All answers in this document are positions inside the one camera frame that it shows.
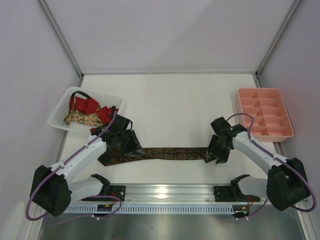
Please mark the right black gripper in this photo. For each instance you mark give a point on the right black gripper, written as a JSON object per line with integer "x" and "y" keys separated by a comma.
{"x": 216, "y": 152}

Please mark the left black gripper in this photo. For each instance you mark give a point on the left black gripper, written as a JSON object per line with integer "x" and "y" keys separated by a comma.
{"x": 133, "y": 145}

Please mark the dark brown patterned tie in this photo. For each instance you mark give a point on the dark brown patterned tie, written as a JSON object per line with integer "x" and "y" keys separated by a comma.
{"x": 159, "y": 153}

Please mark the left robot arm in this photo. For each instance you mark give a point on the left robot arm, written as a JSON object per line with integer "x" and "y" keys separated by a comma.
{"x": 53, "y": 188}

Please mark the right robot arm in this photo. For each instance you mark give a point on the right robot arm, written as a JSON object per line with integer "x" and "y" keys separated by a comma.
{"x": 286, "y": 184}

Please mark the beige floral tie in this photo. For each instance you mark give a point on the beige floral tie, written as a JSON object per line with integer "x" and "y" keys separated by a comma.
{"x": 81, "y": 118}

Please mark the red tie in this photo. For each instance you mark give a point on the red tie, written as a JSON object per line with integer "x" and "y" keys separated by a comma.
{"x": 90, "y": 106}

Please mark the pink divided organizer tray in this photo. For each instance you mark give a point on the pink divided organizer tray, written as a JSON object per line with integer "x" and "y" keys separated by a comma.
{"x": 266, "y": 106}

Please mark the white plastic basket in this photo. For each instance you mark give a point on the white plastic basket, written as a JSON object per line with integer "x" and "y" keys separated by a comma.
{"x": 56, "y": 118}

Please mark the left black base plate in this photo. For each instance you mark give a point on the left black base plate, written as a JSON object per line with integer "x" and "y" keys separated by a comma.
{"x": 118, "y": 191}

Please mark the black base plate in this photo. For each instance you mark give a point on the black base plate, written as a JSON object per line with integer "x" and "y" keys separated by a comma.
{"x": 118, "y": 191}
{"x": 228, "y": 193}

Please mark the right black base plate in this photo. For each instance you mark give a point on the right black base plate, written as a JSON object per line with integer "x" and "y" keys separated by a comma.
{"x": 228, "y": 193}

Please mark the aluminium mounting rail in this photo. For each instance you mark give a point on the aluminium mounting rail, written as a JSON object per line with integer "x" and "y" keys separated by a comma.
{"x": 179, "y": 194}

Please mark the white slotted cable duct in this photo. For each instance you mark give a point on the white slotted cable duct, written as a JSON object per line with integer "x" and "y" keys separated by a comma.
{"x": 183, "y": 209}

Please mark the left aluminium frame post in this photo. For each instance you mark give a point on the left aluminium frame post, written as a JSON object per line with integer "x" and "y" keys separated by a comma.
{"x": 43, "y": 5}

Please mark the aluminium frame post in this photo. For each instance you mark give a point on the aluminium frame post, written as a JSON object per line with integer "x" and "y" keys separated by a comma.
{"x": 43, "y": 5}
{"x": 279, "y": 34}

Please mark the right aluminium frame post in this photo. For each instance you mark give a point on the right aluminium frame post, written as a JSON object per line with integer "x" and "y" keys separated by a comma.
{"x": 279, "y": 34}

